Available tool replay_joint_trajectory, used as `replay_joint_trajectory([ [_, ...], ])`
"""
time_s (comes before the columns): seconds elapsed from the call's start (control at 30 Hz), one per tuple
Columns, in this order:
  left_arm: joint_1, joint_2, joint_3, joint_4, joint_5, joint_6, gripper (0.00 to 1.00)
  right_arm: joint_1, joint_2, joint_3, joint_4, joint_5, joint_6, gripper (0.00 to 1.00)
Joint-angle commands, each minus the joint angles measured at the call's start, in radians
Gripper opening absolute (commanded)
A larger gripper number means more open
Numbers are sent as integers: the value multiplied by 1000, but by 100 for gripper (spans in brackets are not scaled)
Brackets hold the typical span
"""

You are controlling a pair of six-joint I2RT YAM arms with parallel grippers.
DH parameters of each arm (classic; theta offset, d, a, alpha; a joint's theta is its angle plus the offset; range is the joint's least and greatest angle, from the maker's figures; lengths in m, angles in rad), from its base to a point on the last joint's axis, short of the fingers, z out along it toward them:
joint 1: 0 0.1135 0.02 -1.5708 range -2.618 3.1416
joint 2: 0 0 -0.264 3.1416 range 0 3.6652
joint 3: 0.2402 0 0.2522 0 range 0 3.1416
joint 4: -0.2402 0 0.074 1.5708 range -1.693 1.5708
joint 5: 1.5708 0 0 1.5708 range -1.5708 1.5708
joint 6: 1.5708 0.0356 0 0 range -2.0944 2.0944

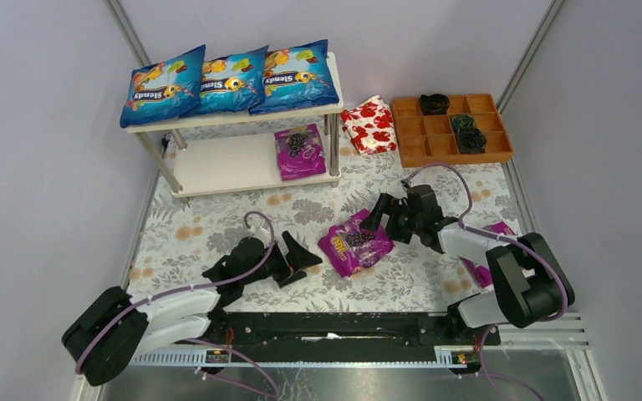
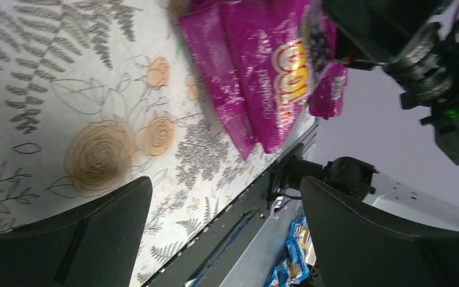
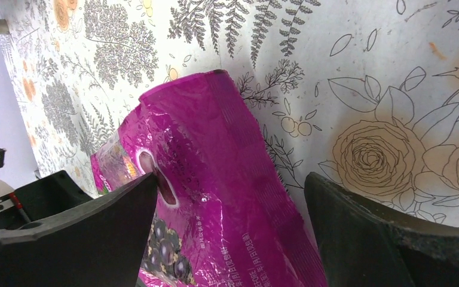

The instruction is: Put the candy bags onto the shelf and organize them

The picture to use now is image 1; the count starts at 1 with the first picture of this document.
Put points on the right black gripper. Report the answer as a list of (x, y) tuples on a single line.
[(397, 216)]

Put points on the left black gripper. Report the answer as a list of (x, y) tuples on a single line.
[(282, 263)]

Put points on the purple grape candy bag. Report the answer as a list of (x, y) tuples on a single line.
[(351, 249), (300, 152), (480, 273)]

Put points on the blue Slendy candy bag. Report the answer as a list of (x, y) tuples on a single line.
[(231, 84), (164, 90)]

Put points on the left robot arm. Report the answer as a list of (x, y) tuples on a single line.
[(118, 326)]

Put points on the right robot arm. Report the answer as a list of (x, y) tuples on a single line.
[(528, 284)]

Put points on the white two-tier shelf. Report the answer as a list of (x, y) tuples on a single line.
[(240, 163)]

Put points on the blue candy bag on shelf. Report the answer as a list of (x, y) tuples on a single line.
[(297, 78)]

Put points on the red floral white pouch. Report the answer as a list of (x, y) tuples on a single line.
[(370, 127)]

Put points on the black coiled item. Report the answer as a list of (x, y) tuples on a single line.
[(434, 104), (471, 141)]

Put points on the wooden compartment tray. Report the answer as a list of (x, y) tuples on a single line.
[(424, 138)]

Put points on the dark green coiled item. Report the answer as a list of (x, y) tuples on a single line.
[(462, 121)]

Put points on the floral table mat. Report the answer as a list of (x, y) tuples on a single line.
[(184, 237)]

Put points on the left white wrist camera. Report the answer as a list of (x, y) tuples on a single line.
[(261, 232)]

